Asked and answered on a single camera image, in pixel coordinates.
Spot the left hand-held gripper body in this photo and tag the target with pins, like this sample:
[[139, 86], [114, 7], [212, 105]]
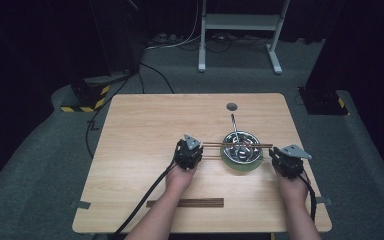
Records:
[[188, 155]]

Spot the shiny metal bowl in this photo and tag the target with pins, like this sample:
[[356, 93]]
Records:
[[243, 156]]

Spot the black base with yellow stripes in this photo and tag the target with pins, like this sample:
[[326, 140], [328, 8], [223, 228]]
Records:
[[325, 101], [90, 98]]

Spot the grey tape piece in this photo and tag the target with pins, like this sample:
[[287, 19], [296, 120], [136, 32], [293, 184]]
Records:
[[324, 201], [81, 205]]

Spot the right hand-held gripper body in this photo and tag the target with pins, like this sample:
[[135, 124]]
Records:
[[290, 161]]

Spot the person's left hand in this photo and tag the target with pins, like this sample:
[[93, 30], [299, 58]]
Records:
[[180, 180]]

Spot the grey round table hole cover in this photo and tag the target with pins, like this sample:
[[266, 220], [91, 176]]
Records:
[[231, 107]]

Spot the metal spoon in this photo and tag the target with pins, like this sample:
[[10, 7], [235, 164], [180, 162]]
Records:
[[234, 125]]

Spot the white metal stand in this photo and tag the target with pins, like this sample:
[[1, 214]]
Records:
[[240, 21]]

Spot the dark brown wooden strip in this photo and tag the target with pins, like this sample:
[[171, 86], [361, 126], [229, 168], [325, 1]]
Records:
[[185, 202]]

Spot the wooden chopstick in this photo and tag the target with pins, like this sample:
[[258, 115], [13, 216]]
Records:
[[211, 157], [213, 146]]

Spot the green round plate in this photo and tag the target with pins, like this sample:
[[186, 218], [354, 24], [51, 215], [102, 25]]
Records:
[[241, 167]]

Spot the person's right hand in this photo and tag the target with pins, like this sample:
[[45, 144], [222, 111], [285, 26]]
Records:
[[293, 191]]

